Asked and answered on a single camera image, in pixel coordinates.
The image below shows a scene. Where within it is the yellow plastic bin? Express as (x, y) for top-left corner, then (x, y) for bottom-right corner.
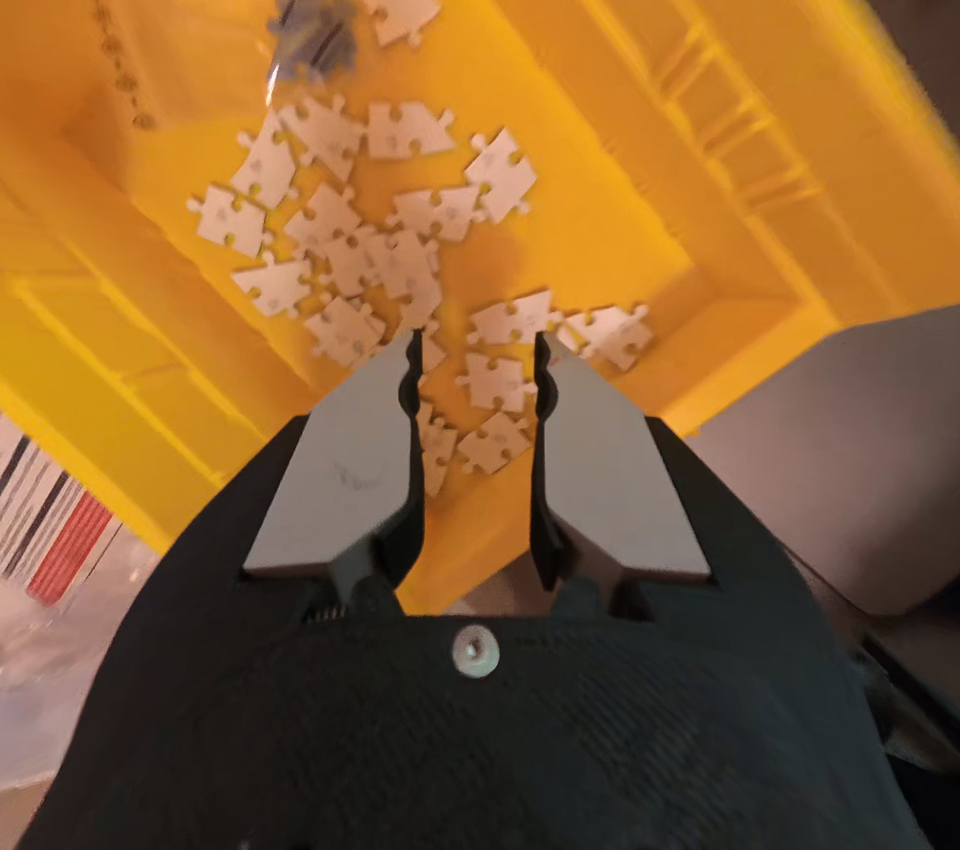
(0, 0), (960, 614)

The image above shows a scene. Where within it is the clear bag of blue pieces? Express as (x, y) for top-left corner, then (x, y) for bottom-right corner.
(82, 0), (363, 138)

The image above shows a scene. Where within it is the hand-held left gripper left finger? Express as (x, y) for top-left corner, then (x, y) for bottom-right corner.
(241, 329), (426, 602)

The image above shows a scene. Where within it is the heap of white puzzle pieces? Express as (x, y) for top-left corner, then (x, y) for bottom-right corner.
(186, 0), (654, 498)

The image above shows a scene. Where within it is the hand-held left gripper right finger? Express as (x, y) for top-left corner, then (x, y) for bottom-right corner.
(529, 331), (712, 612)

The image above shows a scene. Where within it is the striped printed sheet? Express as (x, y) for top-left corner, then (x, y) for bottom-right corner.
(0, 415), (125, 607)

